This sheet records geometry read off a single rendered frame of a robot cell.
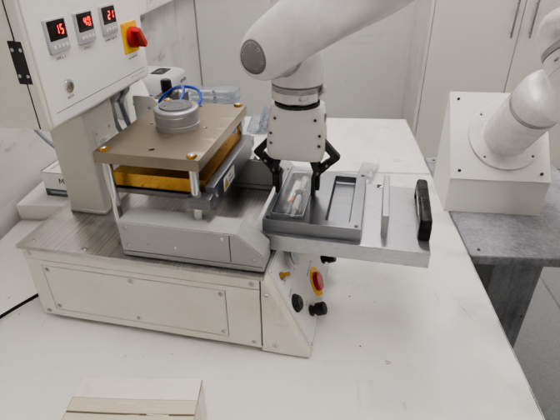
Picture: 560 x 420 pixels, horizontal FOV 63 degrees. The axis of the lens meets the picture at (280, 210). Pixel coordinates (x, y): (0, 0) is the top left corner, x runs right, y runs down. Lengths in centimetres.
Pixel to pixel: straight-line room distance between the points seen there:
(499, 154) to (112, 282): 98
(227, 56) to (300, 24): 270
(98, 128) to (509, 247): 96
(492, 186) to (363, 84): 211
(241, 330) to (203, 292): 10
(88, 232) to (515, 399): 80
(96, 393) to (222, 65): 280
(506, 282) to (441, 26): 172
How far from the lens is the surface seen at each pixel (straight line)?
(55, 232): 95
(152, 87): 178
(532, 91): 112
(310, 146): 77
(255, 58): 66
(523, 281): 156
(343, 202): 85
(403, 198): 90
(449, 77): 296
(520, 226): 134
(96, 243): 89
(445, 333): 95
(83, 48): 84
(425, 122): 302
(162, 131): 83
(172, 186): 79
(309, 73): 72
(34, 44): 75
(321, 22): 61
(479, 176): 130
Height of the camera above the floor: 140
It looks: 31 degrees down
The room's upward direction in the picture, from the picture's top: 1 degrees counter-clockwise
